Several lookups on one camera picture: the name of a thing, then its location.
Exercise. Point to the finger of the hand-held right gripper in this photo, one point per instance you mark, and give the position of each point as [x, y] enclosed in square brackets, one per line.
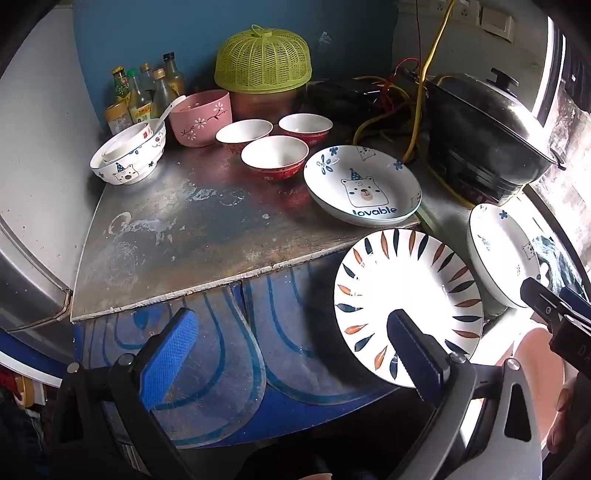
[538, 299]
[576, 301]

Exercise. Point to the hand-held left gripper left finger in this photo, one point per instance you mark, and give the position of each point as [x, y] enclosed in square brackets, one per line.
[171, 355]

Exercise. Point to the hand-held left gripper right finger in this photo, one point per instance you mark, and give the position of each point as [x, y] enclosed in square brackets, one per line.
[415, 364]

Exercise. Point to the white bear print plate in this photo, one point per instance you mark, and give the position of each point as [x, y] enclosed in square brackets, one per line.
[498, 249]
[369, 184]

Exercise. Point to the white leaf pattern plate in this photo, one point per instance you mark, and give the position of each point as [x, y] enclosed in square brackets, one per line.
[406, 277]

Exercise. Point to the person's right hand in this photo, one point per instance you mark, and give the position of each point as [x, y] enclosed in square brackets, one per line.
[564, 399]

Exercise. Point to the dark patterned cloth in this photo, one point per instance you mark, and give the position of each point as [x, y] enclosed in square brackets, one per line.
[554, 258]

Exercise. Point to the large bear print bowl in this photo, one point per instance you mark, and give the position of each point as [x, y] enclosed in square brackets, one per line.
[134, 173]

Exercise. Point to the black wok lid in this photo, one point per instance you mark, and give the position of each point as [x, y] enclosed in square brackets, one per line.
[489, 110]

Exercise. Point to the small white bowl red print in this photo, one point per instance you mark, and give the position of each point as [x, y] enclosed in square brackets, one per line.
[147, 133]

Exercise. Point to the pink floral bowl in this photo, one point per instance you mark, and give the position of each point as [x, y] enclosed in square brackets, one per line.
[203, 122]

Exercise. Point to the yellow lid jar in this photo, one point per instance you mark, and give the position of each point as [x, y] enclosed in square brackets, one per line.
[117, 120]

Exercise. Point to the white ceramic spoon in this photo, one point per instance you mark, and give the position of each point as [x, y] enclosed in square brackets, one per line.
[173, 105]

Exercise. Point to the green cap oil bottle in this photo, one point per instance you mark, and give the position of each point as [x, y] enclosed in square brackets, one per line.
[140, 104]

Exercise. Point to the brown cap glass bottle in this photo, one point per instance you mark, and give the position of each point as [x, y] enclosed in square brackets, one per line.
[162, 92]

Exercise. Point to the green label sauce bottle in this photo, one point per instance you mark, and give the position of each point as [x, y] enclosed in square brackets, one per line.
[121, 85]

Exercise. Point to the black appliance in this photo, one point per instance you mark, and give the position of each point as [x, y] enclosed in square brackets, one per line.
[341, 99]

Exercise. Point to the black cap glass bottle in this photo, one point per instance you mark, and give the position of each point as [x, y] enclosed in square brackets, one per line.
[174, 76]

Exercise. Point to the clear glass bottle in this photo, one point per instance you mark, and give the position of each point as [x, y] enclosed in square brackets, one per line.
[147, 76]

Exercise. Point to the green mesh food cover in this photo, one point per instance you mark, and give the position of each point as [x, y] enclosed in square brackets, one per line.
[263, 60]

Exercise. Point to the window frame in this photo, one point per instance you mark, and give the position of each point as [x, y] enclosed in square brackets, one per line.
[568, 60]

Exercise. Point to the white wall switch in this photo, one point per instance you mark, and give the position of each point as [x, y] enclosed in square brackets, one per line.
[498, 21]

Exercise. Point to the white wall socket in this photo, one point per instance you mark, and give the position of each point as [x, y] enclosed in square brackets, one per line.
[455, 10]

